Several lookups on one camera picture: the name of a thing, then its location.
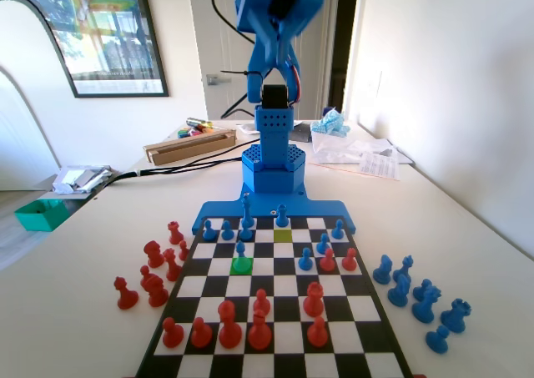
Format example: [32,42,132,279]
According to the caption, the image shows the black power cable bundle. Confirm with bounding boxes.
[93,154,245,189]

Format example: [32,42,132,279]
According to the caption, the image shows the clear bag of blue bits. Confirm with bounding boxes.
[310,107,351,152]

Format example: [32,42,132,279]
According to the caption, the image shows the white arched furniture panel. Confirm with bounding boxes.
[0,0,78,191]

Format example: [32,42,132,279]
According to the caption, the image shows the black framed poster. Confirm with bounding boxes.
[0,0,170,99]

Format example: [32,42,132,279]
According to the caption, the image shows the red chess rook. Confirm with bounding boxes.
[302,281,326,317]
[167,221,185,245]

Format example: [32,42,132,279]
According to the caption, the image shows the blue chess knight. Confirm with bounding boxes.
[386,274,411,308]
[372,255,393,285]

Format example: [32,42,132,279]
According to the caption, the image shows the blue board holder plate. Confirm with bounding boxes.
[190,189,358,235]

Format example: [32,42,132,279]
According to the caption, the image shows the crumpled silver foil bag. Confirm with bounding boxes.
[52,165,113,194]

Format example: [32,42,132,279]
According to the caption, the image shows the white paper pile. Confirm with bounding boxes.
[312,138,414,166]

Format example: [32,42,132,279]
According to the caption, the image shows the colourful marker pack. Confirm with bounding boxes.
[178,126,216,139]

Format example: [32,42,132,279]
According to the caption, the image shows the green plastic bin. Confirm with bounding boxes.
[13,199,71,232]

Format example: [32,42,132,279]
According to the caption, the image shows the long cardboard box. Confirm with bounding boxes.
[143,129,238,166]

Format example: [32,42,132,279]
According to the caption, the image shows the dark grey notebook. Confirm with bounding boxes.
[291,121,313,142]

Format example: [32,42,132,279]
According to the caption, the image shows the red chess knight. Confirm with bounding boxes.
[143,239,166,270]
[145,274,170,308]

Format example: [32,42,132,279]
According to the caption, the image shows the blue chess queen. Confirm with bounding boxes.
[411,285,442,324]

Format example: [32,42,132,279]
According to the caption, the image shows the printed paper sheet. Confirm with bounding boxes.
[357,151,401,182]

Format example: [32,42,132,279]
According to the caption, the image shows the white door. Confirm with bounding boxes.
[186,0,337,123]

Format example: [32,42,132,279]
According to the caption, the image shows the black and white chessboard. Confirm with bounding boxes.
[133,215,415,378]

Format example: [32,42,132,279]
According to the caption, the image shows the blue king piece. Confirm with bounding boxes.
[240,197,254,229]

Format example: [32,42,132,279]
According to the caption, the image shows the red white servo wires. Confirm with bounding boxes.
[287,54,302,103]

